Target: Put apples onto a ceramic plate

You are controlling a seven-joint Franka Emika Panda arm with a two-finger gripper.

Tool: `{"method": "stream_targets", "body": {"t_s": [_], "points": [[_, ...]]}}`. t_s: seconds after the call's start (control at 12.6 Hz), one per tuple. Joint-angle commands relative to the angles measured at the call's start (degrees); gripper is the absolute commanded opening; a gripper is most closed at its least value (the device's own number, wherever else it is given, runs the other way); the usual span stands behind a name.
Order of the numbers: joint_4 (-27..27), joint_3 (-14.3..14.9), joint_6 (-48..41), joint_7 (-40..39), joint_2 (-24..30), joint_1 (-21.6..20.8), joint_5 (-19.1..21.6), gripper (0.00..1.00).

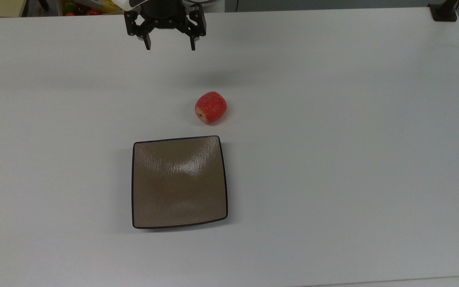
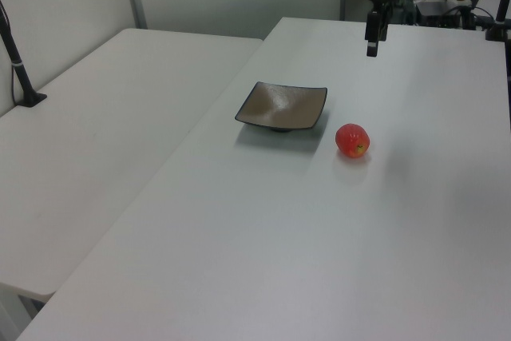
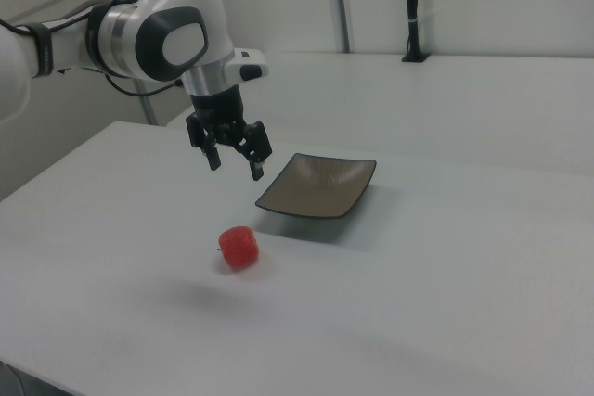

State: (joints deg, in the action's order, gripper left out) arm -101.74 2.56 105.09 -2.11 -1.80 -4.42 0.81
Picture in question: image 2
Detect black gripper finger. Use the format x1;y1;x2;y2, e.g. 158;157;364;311
366;9;380;58
378;4;390;42

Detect red apple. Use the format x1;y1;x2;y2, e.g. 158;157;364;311
335;122;371;159

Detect brown square ceramic plate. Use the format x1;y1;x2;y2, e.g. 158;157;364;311
234;81;329;135

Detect grey metal device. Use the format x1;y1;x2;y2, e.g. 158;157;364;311
414;0;461;19

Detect black stand with white band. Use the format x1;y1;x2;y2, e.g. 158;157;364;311
485;0;511;42

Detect black camera stand with base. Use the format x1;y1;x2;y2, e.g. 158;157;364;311
0;0;48;109

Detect thin black cable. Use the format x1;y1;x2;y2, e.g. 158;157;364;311
10;64;21;105

